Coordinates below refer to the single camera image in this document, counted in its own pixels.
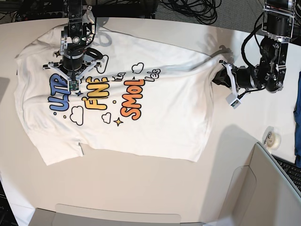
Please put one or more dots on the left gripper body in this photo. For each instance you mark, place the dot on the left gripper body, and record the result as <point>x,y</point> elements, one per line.
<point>241,75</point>

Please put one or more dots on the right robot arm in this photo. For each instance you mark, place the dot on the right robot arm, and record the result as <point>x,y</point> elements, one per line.
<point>77,37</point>

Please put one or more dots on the blue cloth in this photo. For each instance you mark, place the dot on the blue cloth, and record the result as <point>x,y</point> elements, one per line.
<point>297,117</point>

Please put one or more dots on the white printed t-shirt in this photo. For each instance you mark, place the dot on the white printed t-shirt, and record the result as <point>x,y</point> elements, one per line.
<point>147,98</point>

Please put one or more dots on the black keyboard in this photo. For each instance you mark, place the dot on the black keyboard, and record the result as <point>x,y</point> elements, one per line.
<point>293,172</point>

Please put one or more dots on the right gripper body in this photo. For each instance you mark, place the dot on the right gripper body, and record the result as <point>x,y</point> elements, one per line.
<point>75,62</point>

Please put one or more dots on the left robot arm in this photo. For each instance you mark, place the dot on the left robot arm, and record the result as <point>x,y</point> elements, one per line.
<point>277,24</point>

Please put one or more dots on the clear tape roll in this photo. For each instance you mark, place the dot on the clear tape roll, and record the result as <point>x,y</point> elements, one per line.
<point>271,139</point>

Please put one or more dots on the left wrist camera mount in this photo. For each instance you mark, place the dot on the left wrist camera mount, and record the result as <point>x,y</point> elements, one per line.
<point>233,99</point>

